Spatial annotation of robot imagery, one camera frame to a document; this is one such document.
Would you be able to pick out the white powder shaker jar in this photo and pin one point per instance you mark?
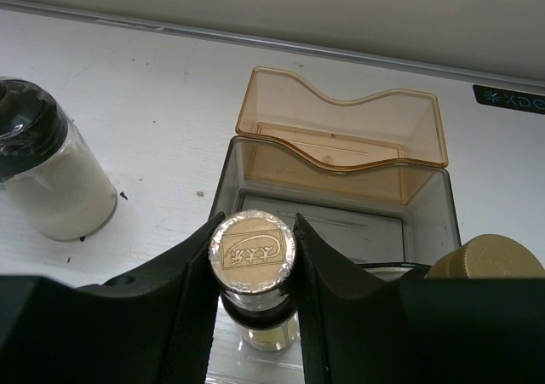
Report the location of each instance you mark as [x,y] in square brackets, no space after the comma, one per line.
[49,173]

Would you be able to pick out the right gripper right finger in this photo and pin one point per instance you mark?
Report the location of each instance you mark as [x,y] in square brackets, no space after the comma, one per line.
[358,328]

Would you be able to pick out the small yellow label bottle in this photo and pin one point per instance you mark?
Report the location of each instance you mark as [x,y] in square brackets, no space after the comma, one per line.
[252,255]

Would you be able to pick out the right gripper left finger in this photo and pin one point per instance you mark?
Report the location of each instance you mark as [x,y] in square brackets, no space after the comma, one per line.
[151,324]

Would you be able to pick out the right blue table sticker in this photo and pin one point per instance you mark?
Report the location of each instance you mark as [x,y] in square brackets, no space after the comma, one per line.
[509,99]

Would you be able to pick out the clear tiered organizer rack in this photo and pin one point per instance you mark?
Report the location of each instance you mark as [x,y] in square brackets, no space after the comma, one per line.
[369,175]

